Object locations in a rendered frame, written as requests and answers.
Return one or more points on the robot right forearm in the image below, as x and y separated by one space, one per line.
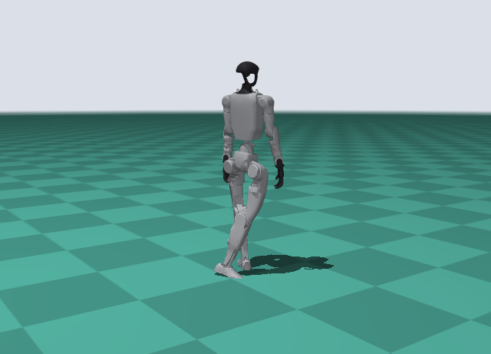
275 146

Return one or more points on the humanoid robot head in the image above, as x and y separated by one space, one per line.
247 68

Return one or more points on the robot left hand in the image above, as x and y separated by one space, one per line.
225 175

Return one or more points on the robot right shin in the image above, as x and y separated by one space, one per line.
237 236

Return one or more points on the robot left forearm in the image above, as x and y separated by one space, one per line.
227 147

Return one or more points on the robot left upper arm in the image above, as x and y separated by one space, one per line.
226 114

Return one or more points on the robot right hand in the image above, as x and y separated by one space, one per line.
280 173

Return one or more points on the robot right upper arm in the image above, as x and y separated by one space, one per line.
266 103

